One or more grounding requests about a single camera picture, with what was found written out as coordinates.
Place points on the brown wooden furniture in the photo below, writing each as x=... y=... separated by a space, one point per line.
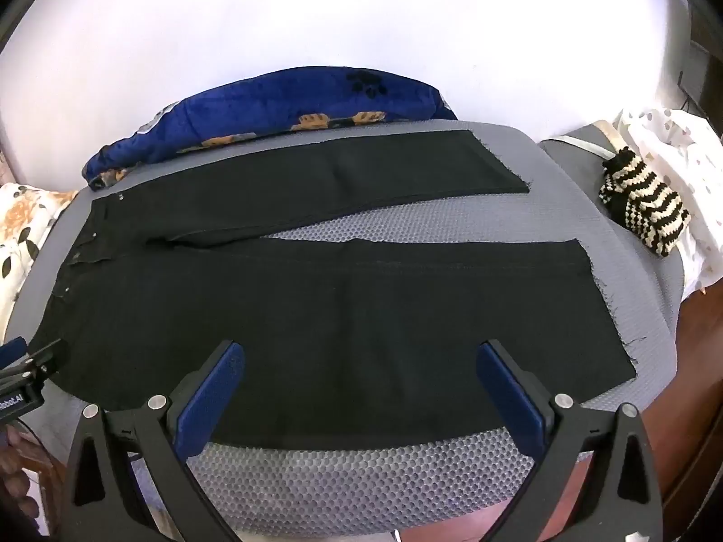
x=697 y=395

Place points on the blue paw print blanket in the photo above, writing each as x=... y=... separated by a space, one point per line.
x=271 y=104

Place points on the black pants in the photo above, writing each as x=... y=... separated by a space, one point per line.
x=316 y=316

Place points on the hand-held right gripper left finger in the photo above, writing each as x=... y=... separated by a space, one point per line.
x=210 y=401

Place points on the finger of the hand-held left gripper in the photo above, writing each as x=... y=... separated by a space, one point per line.
x=42 y=357
x=11 y=351

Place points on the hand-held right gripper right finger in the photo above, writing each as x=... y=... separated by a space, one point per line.
x=508 y=398

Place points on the grey cushion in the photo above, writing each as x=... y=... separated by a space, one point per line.
x=576 y=144

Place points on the grey mesh mat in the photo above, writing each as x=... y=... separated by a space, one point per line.
x=361 y=480

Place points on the floral cloth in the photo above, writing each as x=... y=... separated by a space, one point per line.
x=22 y=231

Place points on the white dotted cloth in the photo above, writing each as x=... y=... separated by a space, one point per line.
x=678 y=158

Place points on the person's left hand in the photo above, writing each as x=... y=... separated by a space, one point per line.
x=12 y=477

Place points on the black cream striped knit cloth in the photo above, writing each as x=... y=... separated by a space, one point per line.
x=644 y=203

